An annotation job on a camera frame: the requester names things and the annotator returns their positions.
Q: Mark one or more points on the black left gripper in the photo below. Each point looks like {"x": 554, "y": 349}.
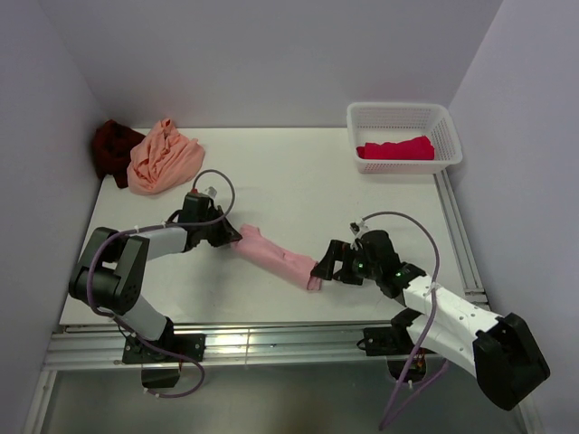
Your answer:
{"x": 227, "y": 234}

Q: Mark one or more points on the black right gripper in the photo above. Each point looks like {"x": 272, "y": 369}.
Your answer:
{"x": 338, "y": 250}

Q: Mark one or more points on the light pink t-shirt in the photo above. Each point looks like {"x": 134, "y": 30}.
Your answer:
{"x": 290, "y": 266}

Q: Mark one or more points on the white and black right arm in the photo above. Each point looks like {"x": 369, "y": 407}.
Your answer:
{"x": 500, "y": 352}

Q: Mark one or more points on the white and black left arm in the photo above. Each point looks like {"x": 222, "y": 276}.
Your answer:
{"x": 108, "y": 276}

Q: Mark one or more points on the peach orange t-shirt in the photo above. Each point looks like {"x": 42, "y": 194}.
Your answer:
{"x": 164, "y": 159}

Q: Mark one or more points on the dark maroon t-shirt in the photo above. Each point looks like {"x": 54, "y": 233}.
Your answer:
{"x": 110, "y": 151}

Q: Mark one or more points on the white plastic basket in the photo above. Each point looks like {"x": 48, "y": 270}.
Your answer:
{"x": 381, "y": 122}

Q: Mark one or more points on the red rolled t-shirt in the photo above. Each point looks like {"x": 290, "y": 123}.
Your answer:
{"x": 418, "y": 148}

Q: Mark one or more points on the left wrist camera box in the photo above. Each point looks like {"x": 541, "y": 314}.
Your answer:
{"x": 209, "y": 191}

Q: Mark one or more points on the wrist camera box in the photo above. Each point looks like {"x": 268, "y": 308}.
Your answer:
{"x": 209, "y": 191}
{"x": 358, "y": 227}

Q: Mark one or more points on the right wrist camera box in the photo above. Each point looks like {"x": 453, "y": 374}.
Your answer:
{"x": 358, "y": 227}

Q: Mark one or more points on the aluminium frame rails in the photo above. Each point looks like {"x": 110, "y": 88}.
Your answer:
{"x": 93, "y": 348}

